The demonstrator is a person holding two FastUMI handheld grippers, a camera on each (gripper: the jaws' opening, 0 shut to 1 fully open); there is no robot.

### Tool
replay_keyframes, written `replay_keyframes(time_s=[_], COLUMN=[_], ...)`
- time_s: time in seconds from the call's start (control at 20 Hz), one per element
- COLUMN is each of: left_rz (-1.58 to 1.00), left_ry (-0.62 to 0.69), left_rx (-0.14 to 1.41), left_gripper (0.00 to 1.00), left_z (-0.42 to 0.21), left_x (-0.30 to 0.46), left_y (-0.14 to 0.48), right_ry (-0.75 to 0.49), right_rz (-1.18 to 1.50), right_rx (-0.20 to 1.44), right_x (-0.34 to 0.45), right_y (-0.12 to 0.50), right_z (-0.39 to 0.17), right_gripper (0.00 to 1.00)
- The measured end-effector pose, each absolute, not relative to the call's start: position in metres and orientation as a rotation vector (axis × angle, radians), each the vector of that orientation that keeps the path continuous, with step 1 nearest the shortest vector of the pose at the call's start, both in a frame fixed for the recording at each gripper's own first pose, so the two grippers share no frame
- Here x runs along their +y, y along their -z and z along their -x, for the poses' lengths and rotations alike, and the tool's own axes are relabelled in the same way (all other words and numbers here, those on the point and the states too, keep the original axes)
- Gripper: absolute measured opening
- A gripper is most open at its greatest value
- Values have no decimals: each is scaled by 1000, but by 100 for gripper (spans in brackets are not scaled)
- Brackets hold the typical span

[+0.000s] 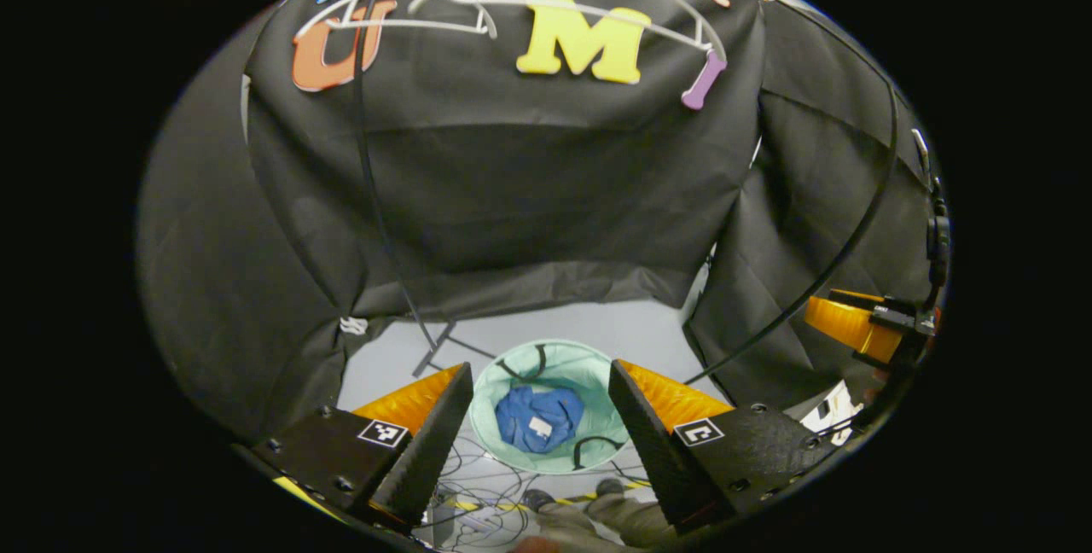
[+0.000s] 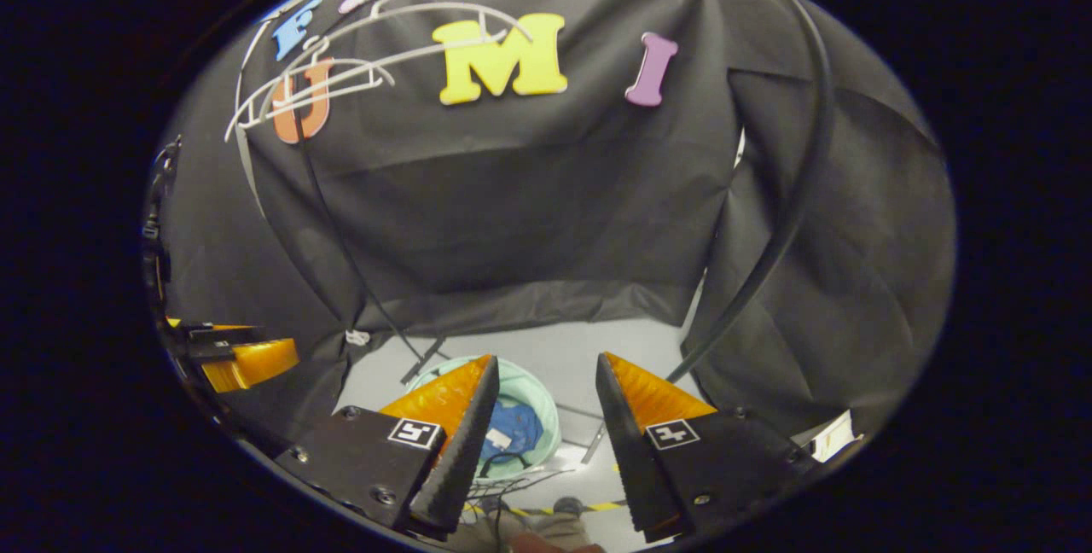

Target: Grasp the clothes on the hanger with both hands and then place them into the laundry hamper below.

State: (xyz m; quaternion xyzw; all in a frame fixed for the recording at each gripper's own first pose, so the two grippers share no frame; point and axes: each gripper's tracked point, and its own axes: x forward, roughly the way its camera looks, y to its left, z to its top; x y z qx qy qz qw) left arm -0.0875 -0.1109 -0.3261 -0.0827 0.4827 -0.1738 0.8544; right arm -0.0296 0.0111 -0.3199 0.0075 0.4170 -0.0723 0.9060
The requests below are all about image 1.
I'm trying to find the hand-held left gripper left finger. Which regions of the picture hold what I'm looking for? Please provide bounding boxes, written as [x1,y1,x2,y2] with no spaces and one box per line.
[235,362,475,537]

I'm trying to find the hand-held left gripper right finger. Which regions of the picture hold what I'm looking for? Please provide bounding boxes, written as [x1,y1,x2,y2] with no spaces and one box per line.
[608,358,844,537]

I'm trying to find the blue garment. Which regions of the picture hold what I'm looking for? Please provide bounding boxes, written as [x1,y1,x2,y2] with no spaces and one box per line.
[495,385,586,455]

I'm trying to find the mint green laundry hamper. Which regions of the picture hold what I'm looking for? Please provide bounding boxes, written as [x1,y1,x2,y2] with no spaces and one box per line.
[469,340,636,475]

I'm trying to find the black clothes rack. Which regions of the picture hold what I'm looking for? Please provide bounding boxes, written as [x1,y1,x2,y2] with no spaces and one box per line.
[282,0,901,387]

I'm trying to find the white plastic hanger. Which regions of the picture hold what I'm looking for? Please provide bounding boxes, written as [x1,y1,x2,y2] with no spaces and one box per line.
[294,0,500,40]
[408,0,729,63]

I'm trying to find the person's grey trousers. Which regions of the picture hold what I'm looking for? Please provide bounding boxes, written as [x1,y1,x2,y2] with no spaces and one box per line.
[533,492,679,550]

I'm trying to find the white sheet with black marks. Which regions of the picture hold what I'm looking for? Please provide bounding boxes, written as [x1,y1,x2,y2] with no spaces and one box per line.
[800,380,864,436]

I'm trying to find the tangle of dark floor cables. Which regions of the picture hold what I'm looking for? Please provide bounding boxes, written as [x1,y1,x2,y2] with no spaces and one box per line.
[427,434,653,550]

